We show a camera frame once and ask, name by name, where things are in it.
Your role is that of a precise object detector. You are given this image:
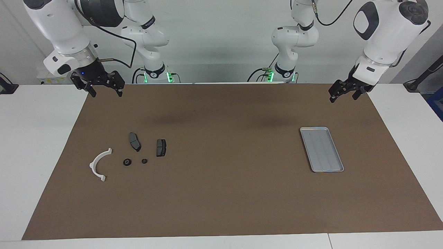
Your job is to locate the black left base cable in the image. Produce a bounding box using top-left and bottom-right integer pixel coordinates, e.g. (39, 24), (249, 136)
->
(247, 54), (279, 82)

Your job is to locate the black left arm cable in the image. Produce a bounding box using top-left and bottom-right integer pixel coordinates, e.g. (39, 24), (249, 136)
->
(311, 0), (432, 68)

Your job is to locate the blue box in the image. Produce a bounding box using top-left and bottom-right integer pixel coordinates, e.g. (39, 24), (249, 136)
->
(426, 92), (443, 121)

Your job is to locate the black table clamp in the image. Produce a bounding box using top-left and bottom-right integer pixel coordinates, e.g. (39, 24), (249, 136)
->
(0, 73), (19, 94)

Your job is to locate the long curved grey brake pad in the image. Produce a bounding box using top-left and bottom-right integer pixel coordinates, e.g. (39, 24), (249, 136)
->
(128, 132), (142, 152)

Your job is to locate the black slanted stand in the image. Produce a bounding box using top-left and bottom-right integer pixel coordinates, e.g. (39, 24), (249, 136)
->
(403, 55), (443, 92)

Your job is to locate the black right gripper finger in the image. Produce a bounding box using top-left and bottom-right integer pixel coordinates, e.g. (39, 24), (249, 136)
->
(109, 70), (126, 98)
(82, 81), (98, 98)

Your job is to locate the silver metal tray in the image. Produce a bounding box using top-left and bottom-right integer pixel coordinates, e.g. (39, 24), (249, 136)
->
(300, 127), (344, 173)

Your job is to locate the black right base cable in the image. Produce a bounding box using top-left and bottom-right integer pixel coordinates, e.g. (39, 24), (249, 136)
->
(132, 67), (146, 84)

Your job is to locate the white power box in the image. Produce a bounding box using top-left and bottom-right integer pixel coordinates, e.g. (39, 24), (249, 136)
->
(37, 67), (75, 85)

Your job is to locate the black base cable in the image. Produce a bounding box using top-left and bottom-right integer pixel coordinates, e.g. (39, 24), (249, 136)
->
(247, 54), (279, 82)
(132, 67), (146, 84)

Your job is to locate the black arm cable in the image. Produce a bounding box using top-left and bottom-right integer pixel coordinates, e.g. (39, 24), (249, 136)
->
(311, 0), (432, 68)
(74, 0), (137, 68)

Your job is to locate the white curved plastic bracket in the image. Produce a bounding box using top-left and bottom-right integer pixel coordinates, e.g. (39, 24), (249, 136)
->
(89, 148), (113, 182)

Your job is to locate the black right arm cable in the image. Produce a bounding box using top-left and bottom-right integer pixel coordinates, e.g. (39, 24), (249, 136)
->
(74, 0), (137, 68)

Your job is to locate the brown table mat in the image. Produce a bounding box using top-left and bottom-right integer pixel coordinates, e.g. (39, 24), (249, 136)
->
(21, 83), (443, 240)

